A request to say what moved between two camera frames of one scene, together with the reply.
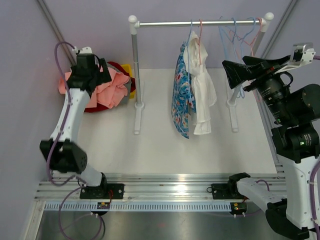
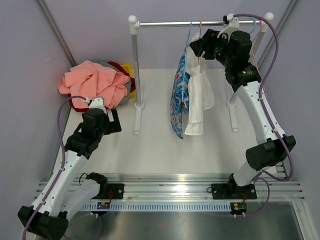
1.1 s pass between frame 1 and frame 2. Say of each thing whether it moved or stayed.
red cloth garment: stayed
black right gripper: moved
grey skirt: stayed
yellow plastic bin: stayed
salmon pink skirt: stayed
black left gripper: moved
